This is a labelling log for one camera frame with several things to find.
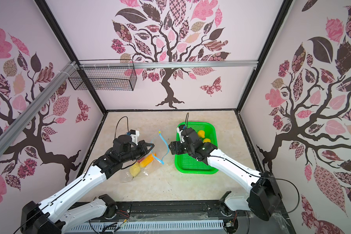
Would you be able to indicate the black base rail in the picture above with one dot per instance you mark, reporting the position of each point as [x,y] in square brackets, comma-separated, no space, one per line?
[239,222]

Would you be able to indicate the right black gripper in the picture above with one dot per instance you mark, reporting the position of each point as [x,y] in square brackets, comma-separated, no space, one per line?
[181,146]

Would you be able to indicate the pale yellow fruit toy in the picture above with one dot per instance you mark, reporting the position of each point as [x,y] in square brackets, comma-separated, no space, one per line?
[135,170]

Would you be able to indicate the black wire wall basket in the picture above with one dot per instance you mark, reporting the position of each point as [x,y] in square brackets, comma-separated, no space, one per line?
[104,75]

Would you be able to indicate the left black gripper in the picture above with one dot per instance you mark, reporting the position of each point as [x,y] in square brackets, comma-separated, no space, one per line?
[137,148]

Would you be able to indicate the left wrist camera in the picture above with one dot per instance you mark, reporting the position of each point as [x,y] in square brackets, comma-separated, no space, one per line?
[134,134]

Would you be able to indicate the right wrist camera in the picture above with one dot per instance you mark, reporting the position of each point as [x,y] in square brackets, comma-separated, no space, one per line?
[179,132]

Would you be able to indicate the left aluminium frame rail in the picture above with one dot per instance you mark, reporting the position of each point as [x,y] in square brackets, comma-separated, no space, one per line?
[34,107]

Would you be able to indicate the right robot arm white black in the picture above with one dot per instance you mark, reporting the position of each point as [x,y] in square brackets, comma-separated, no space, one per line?
[262,191]

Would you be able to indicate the yellow pear toy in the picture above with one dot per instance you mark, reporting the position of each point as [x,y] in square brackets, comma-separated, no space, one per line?
[201,134]

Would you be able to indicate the green plastic basket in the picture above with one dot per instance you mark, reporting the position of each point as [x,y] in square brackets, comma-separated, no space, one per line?
[189,165]

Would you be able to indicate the aluminium frame rail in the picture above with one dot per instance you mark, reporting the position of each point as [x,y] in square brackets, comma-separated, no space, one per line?
[34,107]
[182,64]

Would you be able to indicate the orange banana toy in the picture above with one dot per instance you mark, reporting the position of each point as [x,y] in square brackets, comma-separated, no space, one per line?
[149,159]

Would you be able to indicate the clear zip bag blue zipper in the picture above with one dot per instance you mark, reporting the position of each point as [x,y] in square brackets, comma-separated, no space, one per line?
[161,150]

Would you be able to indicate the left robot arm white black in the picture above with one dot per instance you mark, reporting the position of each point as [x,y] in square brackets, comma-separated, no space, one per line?
[55,214]

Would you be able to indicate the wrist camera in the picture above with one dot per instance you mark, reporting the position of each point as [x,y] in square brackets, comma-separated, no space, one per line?
[179,132]
[134,134]

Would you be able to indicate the rear aluminium frame rail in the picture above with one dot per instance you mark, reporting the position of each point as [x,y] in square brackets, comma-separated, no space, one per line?
[182,64]

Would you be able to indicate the white slotted cable duct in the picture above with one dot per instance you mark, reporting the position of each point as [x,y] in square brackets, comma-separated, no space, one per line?
[150,227]

